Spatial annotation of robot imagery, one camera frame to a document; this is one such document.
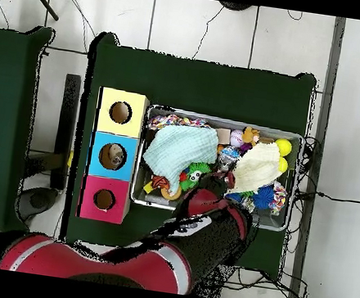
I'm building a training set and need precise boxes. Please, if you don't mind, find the crushed clear bottle blue label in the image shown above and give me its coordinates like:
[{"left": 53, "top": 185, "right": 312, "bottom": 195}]
[{"left": 216, "top": 144, "right": 242, "bottom": 174}]

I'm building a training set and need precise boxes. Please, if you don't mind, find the cream muslin cloth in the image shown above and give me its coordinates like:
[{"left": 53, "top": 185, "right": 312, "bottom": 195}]
[{"left": 226, "top": 136, "right": 289, "bottom": 201}]

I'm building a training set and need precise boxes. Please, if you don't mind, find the wooden box with three holes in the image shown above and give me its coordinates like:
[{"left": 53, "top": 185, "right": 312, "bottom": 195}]
[{"left": 74, "top": 84, "right": 152, "bottom": 227}]

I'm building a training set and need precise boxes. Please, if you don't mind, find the green spiky toy with eyes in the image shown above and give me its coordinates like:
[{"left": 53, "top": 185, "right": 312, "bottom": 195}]
[{"left": 178, "top": 160, "right": 213, "bottom": 195}]

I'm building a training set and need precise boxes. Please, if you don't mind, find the blue spiky ball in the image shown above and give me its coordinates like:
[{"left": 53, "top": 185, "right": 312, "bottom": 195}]
[{"left": 252, "top": 182, "right": 277, "bottom": 211}]

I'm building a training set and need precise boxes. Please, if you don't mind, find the white baseball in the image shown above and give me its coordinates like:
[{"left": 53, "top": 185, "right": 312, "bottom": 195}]
[{"left": 228, "top": 129, "right": 245, "bottom": 149}]

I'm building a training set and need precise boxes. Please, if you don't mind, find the plain wooden block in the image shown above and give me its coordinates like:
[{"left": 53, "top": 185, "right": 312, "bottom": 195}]
[{"left": 214, "top": 127, "right": 232, "bottom": 146}]

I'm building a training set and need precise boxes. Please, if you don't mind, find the brown plush animal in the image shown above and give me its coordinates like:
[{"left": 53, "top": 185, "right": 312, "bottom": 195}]
[{"left": 240, "top": 125, "right": 262, "bottom": 147}]

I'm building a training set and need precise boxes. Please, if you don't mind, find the yellow ball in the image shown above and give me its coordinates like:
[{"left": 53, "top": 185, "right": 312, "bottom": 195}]
[
  {"left": 276, "top": 156, "right": 290, "bottom": 174},
  {"left": 272, "top": 137, "right": 295, "bottom": 158}
]

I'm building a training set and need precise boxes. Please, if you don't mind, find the mint green muslin cloth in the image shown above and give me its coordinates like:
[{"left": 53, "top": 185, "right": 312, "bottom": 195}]
[{"left": 137, "top": 118, "right": 222, "bottom": 199}]

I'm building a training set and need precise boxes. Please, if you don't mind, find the orange tiger plush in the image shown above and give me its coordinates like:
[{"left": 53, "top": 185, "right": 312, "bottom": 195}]
[{"left": 149, "top": 174, "right": 173, "bottom": 193}]

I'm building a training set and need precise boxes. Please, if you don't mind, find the yellow block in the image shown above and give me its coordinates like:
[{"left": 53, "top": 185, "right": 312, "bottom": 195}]
[{"left": 141, "top": 179, "right": 156, "bottom": 196}]

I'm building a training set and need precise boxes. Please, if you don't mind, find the crumpled confetti print paper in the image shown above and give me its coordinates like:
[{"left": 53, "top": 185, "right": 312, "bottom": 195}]
[{"left": 146, "top": 111, "right": 181, "bottom": 133}]

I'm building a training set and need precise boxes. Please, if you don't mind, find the dark green table cloth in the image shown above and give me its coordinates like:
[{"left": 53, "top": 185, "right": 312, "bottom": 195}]
[
  {"left": 0, "top": 20, "right": 60, "bottom": 239},
  {"left": 57, "top": 29, "right": 320, "bottom": 282}
]

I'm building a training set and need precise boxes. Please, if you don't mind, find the black round object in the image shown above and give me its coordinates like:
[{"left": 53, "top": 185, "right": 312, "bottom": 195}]
[{"left": 217, "top": 0, "right": 254, "bottom": 14}]

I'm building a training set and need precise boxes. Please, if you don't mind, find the black upright panel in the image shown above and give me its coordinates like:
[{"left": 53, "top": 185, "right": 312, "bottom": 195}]
[{"left": 48, "top": 72, "right": 83, "bottom": 192}]

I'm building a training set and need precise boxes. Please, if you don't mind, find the dark grey floor base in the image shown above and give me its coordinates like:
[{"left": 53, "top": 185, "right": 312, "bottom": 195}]
[{"left": 12, "top": 183, "right": 61, "bottom": 226}]

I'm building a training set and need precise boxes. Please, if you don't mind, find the silver wire mesh bin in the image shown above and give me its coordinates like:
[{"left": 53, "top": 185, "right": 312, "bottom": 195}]
[{"left": 127, "top": 102, "right": 307, "bottom": 234}]

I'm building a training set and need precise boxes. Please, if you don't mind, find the black cable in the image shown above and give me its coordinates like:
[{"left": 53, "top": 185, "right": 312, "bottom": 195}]
[{"left": 293, "top": 134, "right": 360, "bottom": 206}]

